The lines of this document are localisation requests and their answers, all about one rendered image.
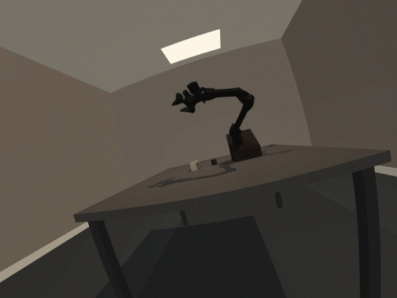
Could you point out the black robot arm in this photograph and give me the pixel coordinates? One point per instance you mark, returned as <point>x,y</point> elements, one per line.
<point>210,93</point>

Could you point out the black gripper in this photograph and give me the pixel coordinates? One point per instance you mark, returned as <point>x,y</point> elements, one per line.
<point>189,102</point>

